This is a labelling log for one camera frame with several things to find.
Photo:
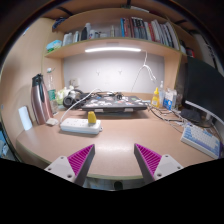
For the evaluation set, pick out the yellow glue bottle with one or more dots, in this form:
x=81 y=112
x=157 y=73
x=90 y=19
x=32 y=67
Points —
x=155 y=100

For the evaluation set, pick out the teal tissue pack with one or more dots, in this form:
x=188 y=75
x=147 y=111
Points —
x=54 y=45

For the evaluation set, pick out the white blue keyboard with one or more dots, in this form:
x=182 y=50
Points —
x=201 y=140

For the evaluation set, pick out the white paper roll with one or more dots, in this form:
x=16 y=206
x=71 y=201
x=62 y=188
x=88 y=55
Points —
x=25 y=119

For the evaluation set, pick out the blue white packet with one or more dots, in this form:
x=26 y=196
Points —
x=170 y=99

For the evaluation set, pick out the wooden shelf unit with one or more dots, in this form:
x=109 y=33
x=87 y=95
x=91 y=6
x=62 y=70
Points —
x=110 y=16

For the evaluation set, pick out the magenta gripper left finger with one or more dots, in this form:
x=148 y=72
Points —
x=73 y=168

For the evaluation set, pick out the white power strip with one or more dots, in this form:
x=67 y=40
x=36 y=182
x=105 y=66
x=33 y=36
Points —
x=81 y=126

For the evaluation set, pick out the yellow charger plug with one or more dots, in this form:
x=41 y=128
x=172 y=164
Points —
x=91 y=117

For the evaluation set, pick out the row of books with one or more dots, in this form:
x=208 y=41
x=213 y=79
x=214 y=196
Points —
x=153 y=31

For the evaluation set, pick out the black headphones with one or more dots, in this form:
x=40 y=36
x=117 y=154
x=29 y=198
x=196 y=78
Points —
x=73 y=99

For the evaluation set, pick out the black computer monitor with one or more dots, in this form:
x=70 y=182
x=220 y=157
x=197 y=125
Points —
x=204 y=88

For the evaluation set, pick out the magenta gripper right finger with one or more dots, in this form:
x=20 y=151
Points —
x=154 y=166

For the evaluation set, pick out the LED light bar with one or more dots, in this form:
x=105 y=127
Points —
x=102 y=49

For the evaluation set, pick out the clear sanitizer bottle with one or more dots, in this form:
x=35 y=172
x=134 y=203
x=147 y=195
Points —
x=161 y=93

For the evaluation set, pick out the black laptop with stickers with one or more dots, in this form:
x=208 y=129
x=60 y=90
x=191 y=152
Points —
x=114 y=104

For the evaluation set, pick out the pink metallic thermos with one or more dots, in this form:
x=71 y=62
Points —
x=40 y=100

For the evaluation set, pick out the white small adapter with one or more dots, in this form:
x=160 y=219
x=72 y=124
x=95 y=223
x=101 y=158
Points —
x=52 y=122

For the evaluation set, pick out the clear plastic water bottle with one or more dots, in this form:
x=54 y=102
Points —
x=52 y=91

